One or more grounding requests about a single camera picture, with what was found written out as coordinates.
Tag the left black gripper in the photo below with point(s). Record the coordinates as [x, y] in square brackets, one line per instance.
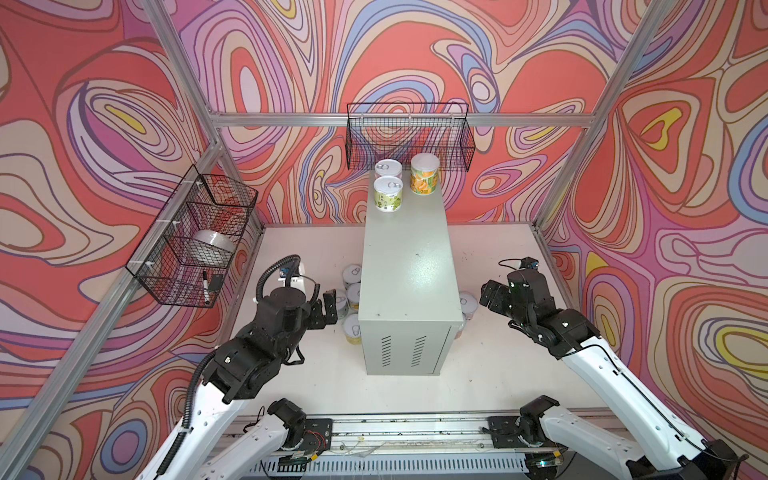
[319, 320]

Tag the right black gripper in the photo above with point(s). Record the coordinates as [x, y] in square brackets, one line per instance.
[487, 291]

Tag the green labelled can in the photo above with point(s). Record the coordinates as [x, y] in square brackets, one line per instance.
[388, 193]

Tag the pink labelled can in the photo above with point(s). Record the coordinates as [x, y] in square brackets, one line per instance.
[388, 167]

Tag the orange green lidded can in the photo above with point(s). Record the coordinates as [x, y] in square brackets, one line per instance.
[424, 174]

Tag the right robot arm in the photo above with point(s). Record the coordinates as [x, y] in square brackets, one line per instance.
[662, 446]

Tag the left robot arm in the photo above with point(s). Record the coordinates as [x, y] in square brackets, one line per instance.
[233, 374]

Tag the grey metal cabinet counter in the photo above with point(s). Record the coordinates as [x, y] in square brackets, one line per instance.
[409, 311]

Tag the teal can left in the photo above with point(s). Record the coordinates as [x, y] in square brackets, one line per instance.
[342, 305]

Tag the yellow can near cabinet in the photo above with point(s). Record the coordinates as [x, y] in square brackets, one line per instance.
[354, 296]

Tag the grey can far left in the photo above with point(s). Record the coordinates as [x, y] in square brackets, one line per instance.
[351, 275]

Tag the yellow can front left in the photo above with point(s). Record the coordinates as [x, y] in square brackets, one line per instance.
[351, 328]

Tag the white grey can right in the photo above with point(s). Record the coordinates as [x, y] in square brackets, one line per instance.
[469, 304]

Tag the black marker pen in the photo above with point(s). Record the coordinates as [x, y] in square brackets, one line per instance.
[205, 288]

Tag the white tape roll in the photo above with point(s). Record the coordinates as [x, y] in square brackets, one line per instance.
[215, 239]

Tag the green circuit board right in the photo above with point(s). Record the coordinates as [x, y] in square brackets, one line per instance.
[546, 460]

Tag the green circuit board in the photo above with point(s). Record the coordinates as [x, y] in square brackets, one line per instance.
[546, 460]
[295, 463]

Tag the green circuit board left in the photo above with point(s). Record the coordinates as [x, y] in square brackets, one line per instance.
[295, 463]

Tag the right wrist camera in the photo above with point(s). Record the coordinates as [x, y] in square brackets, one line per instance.
[528, 263]

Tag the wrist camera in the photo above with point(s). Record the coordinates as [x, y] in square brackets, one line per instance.
[528, 263]
[299, 279]

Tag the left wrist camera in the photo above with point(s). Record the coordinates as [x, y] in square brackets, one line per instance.
[299, 279]

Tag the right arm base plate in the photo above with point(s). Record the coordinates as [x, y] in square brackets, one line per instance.
[513, 432]

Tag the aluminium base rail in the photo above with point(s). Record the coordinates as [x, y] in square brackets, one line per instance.
[418, 432]

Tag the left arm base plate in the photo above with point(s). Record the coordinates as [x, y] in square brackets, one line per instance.
[310, 435]

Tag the black wire basket left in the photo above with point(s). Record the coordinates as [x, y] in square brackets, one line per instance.
[169, 267]

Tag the black wire basket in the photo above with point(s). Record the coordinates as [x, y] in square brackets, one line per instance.
[400, 130]
[169, 267]

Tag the black wire basket rear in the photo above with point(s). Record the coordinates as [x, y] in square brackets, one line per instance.
[400, 130]

